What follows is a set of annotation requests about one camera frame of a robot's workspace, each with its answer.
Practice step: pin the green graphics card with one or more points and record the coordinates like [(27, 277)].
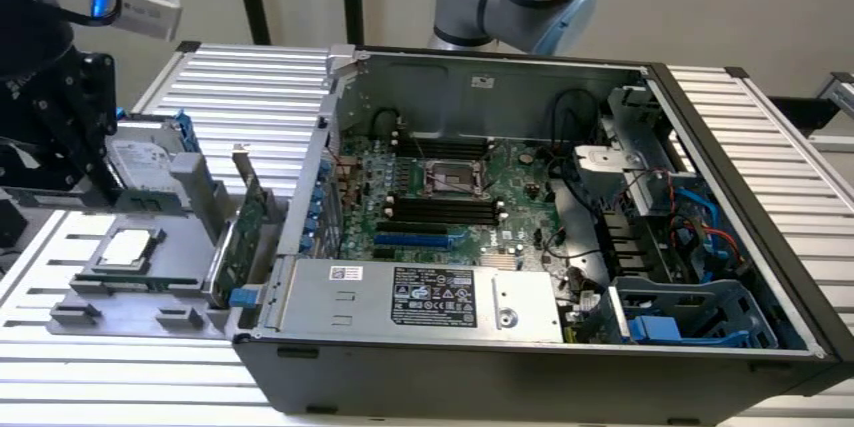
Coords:
[(250, 217)]

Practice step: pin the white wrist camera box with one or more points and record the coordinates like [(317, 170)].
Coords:
[(150, 9)]

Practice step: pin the silver chipset heatsink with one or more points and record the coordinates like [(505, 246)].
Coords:
[(502, 262)]

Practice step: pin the green RAM stick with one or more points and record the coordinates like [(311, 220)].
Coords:
[(136, 281), (143, 200)]

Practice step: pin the black open PC case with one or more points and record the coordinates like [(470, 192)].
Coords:
[(534, 377)]

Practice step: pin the CPU socket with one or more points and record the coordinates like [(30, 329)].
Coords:
[(454, 177)]

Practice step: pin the aluminium profile rail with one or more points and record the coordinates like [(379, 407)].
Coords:
[(837, 89)]

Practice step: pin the short black expansion slot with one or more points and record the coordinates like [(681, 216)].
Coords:
[(383, 253)]

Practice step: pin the blue expansion slot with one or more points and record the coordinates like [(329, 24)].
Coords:
[(410, 241)]

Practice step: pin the silver drive cage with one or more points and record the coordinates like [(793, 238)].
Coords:
[(641, 147)]

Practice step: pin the grey parts rack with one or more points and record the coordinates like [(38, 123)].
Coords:
[(154, 227)]

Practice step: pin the blue disk bay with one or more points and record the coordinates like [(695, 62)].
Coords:
[(694, 312)]

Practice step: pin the silver CPU chip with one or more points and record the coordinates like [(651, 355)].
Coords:
[(128, 247)]

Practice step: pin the silver metal bracket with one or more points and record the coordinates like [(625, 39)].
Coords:
[(601, 162)]

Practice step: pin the silver hard disk blue bracket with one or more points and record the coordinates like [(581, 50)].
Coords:
[(143, 152)]

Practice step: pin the white case sticker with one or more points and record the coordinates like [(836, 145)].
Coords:
[(481, 81)]

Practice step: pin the black block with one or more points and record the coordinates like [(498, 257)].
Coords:
[(801, 114)]

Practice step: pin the silver power supply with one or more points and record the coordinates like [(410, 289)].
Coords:
[(374, 302)]

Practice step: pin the black RAM slot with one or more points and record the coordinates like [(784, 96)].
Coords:
[(441, 198), (441, 145), (441, 205), (441, 219), (441, 212), (441, 150), (441, 155), (441, 140)]

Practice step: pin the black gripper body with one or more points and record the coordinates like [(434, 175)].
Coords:
[(34, 32)]

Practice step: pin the green motherboard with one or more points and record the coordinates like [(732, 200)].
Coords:
[(514, 197)]

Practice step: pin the coin battery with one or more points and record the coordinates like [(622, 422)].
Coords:
[(527, 158)]

